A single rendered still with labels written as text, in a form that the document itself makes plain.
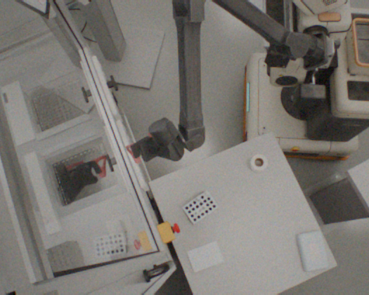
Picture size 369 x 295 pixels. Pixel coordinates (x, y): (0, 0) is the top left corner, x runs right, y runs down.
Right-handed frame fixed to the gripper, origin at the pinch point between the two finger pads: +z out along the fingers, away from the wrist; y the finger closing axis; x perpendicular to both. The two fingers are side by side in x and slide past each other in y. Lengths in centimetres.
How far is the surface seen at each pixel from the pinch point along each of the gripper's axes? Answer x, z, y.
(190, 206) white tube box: 39.2, 5.2, -16.5
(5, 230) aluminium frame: -31, -70, 53
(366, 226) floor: 116, -23, -121
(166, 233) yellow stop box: 36.5, -2.2, 2.6
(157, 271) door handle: 4, -48, 32
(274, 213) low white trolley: 49, -19, -39
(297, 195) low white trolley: 46, -24, -50
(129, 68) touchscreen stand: 1, 116, -76
